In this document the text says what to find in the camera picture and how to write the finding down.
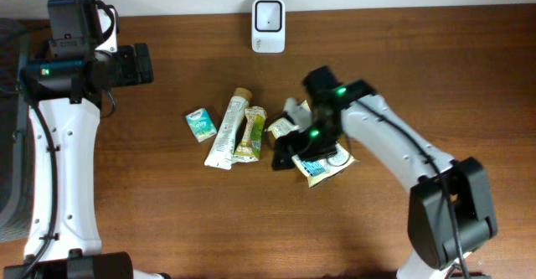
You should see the green snack packet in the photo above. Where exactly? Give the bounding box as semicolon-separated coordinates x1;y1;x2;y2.
233;106;266;163

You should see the grey plastic mesh basket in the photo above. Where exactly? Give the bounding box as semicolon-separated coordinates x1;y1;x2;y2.
1;18;34;243

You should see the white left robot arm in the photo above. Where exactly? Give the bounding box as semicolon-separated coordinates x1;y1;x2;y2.
1;0;154;278

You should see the white barcode scanner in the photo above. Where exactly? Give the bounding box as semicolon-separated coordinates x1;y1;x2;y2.
251;0;286;54

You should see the white tube brown cap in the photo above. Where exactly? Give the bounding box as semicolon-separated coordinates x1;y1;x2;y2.
204;88;252;170

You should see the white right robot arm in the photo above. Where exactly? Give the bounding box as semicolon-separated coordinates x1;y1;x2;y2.
263;66;498;278

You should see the teal tissue pack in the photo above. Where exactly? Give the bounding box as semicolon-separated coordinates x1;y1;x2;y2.
185;108;217;142

